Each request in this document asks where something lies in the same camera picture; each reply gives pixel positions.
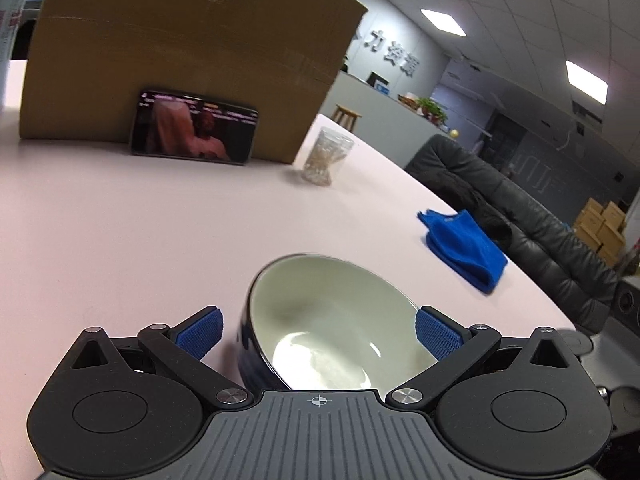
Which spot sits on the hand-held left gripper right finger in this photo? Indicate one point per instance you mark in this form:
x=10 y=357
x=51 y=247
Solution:
x=436 y=334

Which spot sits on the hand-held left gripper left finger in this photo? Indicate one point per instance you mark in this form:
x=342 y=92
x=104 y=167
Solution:
x=200 y=334

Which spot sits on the blue cloth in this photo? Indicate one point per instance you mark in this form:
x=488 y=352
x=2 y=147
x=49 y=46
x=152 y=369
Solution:
x=465 y=250

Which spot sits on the dark blue bowl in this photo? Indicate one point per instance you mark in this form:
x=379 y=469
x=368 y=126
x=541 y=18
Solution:
x=325 y=320

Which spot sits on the black office chair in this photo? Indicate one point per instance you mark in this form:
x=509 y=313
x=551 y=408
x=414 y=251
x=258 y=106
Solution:
x=525 y=220

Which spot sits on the stack of cardboard cartons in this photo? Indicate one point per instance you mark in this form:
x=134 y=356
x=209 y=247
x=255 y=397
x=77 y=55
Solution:
x=600 y=232

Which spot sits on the black smartphone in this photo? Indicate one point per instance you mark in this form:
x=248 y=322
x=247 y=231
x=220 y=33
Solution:
x=190 y=125

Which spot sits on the clear cotton swab jar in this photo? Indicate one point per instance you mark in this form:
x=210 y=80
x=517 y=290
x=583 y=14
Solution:
x=327 y=155

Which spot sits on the grey reception counter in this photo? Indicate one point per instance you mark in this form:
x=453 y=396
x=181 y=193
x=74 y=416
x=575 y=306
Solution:
x=380 y=125

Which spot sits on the green potted plant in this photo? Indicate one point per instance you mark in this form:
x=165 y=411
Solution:
x=430 y=107

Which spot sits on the wooden stool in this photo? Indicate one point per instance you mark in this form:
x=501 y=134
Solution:
x=346 y=112

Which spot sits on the computer monitor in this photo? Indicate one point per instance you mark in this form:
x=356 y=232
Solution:
x=379 y=84

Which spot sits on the ceiling light panel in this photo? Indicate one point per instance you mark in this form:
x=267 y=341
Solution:
x=587 y=82
x=444 y=22

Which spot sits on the large cardboard box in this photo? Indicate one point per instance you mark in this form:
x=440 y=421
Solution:
x=175 y=35

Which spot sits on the wall sign lettering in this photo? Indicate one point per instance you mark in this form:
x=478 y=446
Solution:
x=392 y=54

